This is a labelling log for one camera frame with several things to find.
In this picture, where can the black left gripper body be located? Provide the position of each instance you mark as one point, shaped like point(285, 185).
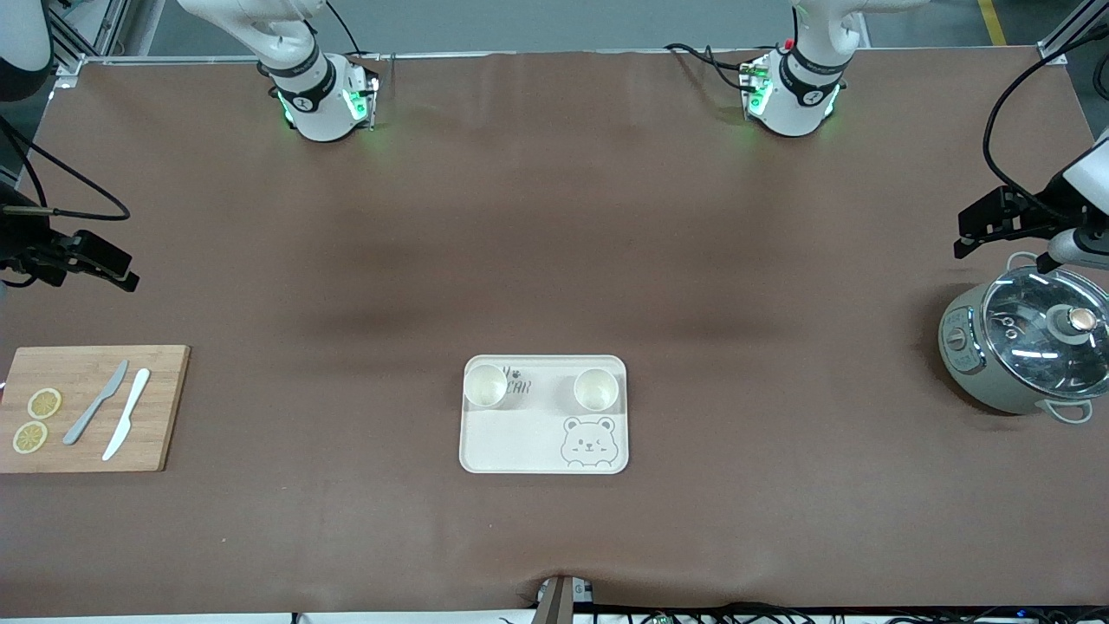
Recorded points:
point(1033, 212)

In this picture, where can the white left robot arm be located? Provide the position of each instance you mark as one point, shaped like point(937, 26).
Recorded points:
point(797, 104)

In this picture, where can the glass pot lid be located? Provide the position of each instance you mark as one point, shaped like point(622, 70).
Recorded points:
point(1022, 347)

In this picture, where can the grey plastic knife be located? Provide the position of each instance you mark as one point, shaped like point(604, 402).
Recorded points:
point(94, 407)

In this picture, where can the aluminium frame profile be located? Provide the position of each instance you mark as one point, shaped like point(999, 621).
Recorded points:
point(91, 30)
point(1070, 30)

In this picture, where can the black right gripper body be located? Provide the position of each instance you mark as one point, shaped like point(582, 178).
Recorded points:
point(24, 250)

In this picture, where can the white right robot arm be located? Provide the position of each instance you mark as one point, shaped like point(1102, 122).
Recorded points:
point(316, 104)

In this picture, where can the grey-green electric pot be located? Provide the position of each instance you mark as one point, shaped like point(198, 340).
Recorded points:
point(975, 381)

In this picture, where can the white plastic knife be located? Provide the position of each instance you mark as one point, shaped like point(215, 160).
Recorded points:
point(127, 416)

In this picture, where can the brown leather table mat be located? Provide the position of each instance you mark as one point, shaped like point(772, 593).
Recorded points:
point(554, 260)

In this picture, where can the yellow lemon slice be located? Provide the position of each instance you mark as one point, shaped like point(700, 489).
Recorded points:
point(29, 437)
point(44, 403)

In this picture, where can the white IKEA cup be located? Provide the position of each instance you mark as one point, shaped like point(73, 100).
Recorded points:
point(485, 386)
point(596, 389)

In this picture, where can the bamboo cutting board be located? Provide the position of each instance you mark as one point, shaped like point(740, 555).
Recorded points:
point(165, 407)

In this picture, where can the metal table edge bracket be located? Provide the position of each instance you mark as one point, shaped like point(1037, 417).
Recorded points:
point(559, 602)

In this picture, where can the white bear print tray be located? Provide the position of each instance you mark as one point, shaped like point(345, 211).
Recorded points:
point(520, 442)

